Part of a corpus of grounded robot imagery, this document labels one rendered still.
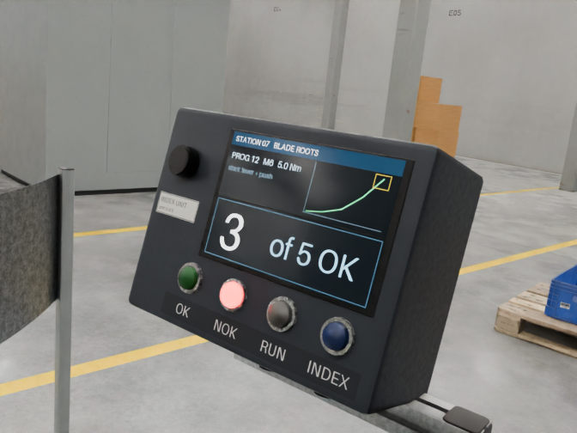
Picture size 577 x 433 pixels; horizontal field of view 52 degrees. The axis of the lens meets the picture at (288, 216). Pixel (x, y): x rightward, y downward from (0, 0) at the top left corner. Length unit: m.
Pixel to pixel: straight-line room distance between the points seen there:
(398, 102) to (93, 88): 3.13
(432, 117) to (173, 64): 3.80
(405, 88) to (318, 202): 6.08
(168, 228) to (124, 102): 5.72
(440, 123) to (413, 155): 8.14
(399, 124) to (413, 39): 0.87
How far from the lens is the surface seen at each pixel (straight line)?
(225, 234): 0.49
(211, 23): 6.76
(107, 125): 6.19
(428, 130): 8.61
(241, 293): 0.47
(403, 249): 0.40
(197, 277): 0.50
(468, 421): 0.48
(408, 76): 6.51
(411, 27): 6.55
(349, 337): 0.42
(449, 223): 0.45
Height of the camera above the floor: 1.28
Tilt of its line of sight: 13 degrees down
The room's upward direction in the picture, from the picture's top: 6 degrees clockwise
